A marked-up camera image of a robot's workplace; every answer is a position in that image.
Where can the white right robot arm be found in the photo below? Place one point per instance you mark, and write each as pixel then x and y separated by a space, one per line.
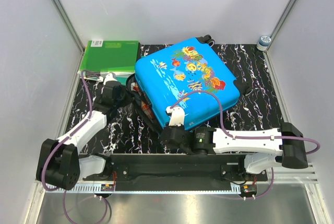
pixel 276 147

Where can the blue suitcase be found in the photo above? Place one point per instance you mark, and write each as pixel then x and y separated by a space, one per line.
pixel 191 73

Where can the aluminium frame rail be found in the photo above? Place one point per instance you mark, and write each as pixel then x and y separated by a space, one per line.
pixel 68 24

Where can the green plastic folder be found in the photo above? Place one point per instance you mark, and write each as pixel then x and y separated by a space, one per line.
pixel 110 56

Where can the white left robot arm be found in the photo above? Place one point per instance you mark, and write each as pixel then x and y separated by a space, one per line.
pixel 60 165

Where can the brown plaid shirt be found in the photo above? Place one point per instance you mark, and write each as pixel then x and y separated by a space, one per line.
pixel 143 102

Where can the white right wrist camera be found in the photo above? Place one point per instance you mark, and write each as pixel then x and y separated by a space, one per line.
pixel 177 116

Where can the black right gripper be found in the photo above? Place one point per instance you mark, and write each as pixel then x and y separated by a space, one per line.
pixel 181 128

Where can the blue capped bottle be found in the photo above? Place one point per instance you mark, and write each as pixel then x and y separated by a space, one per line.
pixel 263 43

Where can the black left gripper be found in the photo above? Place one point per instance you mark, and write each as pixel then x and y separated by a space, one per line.
pixel 129 96

